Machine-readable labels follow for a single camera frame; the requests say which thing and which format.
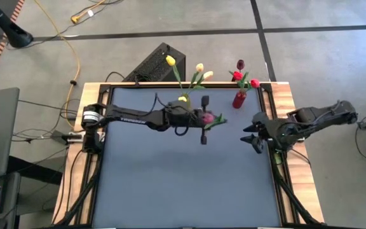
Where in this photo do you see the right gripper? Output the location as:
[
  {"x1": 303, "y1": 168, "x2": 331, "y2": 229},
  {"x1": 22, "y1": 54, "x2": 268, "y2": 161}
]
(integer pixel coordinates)
[{"x1": 240, "y1": 111, "x2": 280, "y2": 155}]

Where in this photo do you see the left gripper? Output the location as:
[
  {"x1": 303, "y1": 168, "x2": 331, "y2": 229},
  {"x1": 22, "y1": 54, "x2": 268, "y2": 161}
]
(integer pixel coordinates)
[{"x1": 166, "y1": 95, "x2": 222, "y2": 146}]

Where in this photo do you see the dark red artificial tulip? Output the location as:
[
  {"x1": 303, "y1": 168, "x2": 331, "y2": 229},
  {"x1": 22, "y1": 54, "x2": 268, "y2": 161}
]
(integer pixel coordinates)
[
  {"x1": 236, "y1": 59, "x2": 246, "y2": 93},
  {"x1": 201, "y1": 111, "x2": 227, "y2": 130}
]

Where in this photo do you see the red glass vase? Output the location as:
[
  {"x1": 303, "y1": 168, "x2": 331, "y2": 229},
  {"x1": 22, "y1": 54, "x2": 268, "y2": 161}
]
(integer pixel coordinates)
[{"x1": 232, "y1": 90, "x2": 248, "y2": 110}]

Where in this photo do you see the grey table mat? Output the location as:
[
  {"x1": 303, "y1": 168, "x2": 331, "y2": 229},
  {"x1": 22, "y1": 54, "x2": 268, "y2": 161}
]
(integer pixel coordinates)
[{"x1": 93, "y1": 87, "x2": 282, "y2": 228}]

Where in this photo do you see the black computer tower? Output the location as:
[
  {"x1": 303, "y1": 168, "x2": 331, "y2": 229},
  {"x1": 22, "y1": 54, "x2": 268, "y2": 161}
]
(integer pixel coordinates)
[{"x1": 122, "y1": 42, "x2": 187, "y2": 83}]

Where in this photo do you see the grey power brick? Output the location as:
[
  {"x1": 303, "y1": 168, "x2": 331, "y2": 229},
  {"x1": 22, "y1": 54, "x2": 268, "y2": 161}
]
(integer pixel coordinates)
[{"x1": 50, "y1": 129, "x2": 84, "y2": 146}]

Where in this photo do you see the black desk base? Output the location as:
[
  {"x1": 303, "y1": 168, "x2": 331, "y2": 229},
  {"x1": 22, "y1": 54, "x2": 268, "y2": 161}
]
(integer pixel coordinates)
[{"x1": 8, "y1": 155, "x2": 64, "y2": 186}]

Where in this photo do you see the black stand with round base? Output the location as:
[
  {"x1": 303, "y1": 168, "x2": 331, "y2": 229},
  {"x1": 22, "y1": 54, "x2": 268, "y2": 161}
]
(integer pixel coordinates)
[{"x1": 0, "y1": 0, "x2": 35, "y2": 49}]

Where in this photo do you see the grey desk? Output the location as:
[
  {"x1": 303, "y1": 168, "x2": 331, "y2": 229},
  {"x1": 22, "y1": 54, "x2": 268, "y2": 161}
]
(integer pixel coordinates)
[{"x1": 0, "y1": 87, "x2": 21, "y2": 229}]

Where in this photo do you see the black floor mat orange edge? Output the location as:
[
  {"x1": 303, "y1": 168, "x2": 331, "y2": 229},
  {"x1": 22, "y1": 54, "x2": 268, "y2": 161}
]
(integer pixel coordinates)
[{"x1": 0, "y1": 0, "x2": 27, "y2": 93}]

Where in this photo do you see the black aluminium frame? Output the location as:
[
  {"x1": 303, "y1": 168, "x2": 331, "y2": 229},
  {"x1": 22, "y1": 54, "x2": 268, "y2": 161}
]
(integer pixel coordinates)
[{"x1": 51, "y1": 81, "x2": 327, "y2": 229}]

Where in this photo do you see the black cable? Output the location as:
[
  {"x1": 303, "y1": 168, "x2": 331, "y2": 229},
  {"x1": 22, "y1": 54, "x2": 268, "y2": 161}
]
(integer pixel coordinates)
[{"x1": 105, "y1": 71, "x2": 126, "y2": 83}]

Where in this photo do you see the yellow cable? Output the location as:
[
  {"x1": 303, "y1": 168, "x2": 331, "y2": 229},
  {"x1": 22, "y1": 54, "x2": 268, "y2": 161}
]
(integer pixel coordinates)
[{"x1": 33, "y1": 0, "x2": 81, "y2": 118}]

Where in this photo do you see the yellow extension cord plug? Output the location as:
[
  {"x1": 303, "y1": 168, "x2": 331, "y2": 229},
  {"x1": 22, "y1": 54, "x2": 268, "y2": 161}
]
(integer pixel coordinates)
[{"x1": 71, "y1": 0, "x2": 107, "y2": 25}]

